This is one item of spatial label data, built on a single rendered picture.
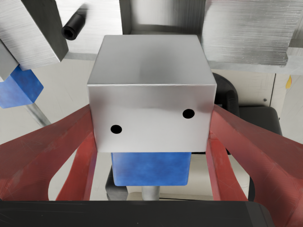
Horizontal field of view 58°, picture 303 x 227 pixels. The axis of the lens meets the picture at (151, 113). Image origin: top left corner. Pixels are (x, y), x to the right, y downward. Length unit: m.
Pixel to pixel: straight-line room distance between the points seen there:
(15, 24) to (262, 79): 0.84
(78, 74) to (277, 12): 1.32
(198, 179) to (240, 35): 0.33
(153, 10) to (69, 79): 1.31
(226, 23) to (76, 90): 1.38
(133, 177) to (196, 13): 0.12
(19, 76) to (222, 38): 0.20
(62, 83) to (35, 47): 1.27
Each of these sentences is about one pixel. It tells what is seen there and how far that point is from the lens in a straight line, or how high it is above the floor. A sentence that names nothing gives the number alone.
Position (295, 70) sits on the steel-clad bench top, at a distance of 0.33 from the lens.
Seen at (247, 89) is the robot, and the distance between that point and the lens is 1.02.
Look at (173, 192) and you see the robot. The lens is 0.51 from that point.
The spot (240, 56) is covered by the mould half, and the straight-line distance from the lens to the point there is 0.20.
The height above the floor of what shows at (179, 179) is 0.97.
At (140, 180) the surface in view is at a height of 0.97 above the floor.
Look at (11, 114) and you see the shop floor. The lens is 1.92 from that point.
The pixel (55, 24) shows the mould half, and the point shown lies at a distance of 0.28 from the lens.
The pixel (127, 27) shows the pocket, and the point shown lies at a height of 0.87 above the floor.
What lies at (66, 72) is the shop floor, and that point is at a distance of 1.47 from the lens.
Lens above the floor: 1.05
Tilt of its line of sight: 44 degrees down
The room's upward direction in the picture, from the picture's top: 168 degrees counter-clockwise
